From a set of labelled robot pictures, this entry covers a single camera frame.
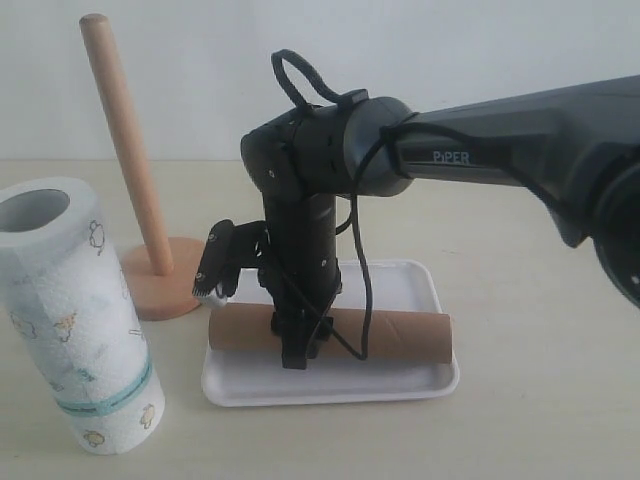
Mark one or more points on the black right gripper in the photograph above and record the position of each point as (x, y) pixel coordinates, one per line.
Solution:
(298, 248)

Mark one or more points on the brown cardboard tube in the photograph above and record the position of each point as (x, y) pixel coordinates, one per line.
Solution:
(393, 334)

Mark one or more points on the printed paper towel roll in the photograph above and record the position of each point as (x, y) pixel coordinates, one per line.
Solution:
(65, 293)

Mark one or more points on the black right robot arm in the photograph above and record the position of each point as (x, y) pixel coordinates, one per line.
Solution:
(575, 148)

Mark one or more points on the wooden paper towel holder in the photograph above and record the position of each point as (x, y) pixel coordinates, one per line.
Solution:
(160, 271)

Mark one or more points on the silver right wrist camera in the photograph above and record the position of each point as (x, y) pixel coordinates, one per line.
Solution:
(217, 276)

